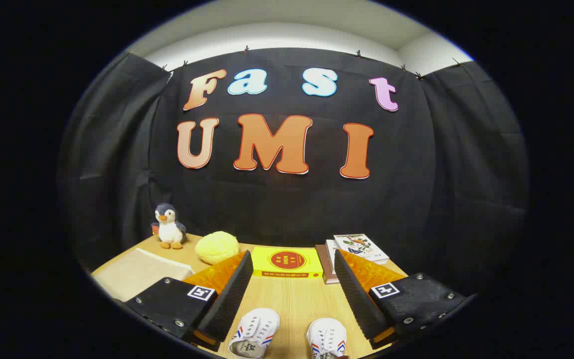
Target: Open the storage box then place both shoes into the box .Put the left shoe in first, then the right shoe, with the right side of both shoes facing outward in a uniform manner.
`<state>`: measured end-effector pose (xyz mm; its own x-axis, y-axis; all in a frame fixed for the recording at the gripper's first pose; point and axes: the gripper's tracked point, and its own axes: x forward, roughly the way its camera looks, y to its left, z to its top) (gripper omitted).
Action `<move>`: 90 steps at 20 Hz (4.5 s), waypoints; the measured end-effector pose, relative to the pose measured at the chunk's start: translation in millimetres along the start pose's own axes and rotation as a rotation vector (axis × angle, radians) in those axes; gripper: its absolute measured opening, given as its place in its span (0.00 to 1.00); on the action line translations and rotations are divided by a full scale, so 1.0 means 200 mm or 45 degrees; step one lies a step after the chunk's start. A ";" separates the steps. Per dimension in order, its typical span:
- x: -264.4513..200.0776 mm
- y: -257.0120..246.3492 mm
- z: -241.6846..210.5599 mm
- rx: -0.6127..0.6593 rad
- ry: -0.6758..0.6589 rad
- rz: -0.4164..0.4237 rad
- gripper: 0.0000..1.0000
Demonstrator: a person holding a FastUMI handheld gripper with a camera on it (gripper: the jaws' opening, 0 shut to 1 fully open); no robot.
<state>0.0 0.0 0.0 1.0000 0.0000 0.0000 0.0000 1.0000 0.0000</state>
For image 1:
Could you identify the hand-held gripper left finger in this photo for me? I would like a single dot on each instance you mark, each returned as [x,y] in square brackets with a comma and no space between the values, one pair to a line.
[229,299]

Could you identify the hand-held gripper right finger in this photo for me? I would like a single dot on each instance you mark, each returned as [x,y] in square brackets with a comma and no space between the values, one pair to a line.
[357,299]

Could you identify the white striped canvas shoe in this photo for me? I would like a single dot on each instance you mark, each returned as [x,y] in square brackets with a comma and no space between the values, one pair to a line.
[259,326]
[328,336]

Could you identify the cream fabric storage box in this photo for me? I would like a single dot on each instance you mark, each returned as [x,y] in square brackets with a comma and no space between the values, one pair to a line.
[137,271]

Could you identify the white book with floral cover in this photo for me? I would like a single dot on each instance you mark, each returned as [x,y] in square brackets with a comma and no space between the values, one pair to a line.
[361,245]

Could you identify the yellow round plush bun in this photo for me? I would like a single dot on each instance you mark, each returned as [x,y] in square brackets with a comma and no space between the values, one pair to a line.
[215,247]

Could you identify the yellow book with red circle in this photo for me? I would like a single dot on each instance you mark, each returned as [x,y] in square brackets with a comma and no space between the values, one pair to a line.
[287,262]

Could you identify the penguin plush toy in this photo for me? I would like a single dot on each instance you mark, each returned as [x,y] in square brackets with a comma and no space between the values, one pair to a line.
[170,229]

